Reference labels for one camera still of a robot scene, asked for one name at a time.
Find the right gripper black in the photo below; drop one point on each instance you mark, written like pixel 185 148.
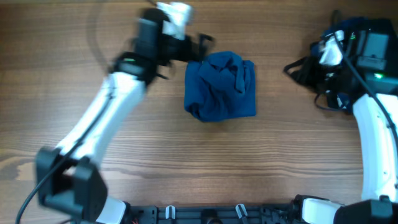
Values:
pixel 303 74

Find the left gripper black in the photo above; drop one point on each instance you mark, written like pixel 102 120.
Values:
pixel 188 55

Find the blue polo shirt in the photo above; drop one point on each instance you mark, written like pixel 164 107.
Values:
pixel 220 87

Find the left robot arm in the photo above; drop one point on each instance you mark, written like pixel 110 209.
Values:
pixel 68 177

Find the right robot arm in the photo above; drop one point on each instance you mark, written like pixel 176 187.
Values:
pixel 376 117

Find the navy blue folded garment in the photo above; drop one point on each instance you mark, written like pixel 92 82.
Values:
pixel 371 47

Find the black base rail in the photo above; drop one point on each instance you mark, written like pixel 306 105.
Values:
pixel 238 214

